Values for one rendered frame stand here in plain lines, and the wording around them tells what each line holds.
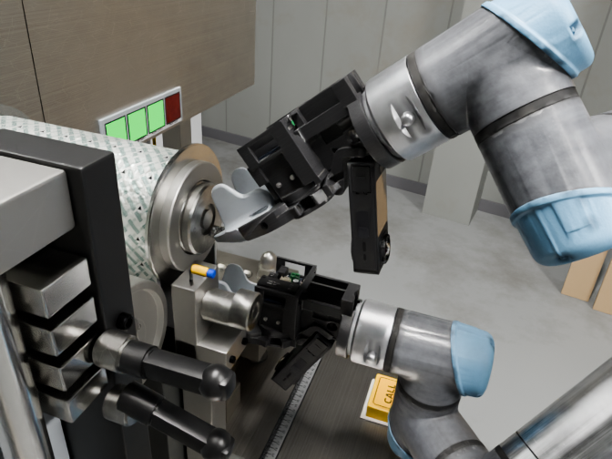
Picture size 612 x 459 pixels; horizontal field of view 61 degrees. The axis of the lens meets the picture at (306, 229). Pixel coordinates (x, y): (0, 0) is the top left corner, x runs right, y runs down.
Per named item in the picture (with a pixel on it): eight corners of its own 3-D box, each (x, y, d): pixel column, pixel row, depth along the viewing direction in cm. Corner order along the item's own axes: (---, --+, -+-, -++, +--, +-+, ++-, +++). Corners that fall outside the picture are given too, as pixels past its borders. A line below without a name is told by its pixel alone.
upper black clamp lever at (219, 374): (225, 413, 19) (223, 386, 18) (107, 377, 20) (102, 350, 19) (241, 387, 20) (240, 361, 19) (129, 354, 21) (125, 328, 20)
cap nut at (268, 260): (274, 284, 81) (275, 260, 79) (252, 279, 82) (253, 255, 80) (282, 272, 84) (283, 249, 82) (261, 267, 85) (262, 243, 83)
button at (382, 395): (412, 432, 75) (414, 420, 73) (364, 416, 76) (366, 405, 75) (419, 396, 80) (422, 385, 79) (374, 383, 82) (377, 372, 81)
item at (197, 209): (214, 168, 52) (229, 212, 58) (197, 164, 52) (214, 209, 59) (181, 227, 48) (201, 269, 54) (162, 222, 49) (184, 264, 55)
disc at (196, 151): (154, 313, 51) (142, 173, 44) (149, 311, 51) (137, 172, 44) (223, 244, 63) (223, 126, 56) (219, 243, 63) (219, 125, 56)
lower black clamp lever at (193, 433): (219, 476, 21) (227, 458, 20) (112, 415, 21) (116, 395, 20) (234, 449, 22) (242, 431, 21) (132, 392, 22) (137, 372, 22)
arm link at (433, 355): (477, 421, 56) (497, 363, 52) (378, 391, 59) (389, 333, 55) (481, 372, 63) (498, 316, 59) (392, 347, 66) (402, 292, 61)
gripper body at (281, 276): (273, 252, 65) (367, 276, 62) (270, 307, 69) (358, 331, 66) (247, 286, 58) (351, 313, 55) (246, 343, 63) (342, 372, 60)
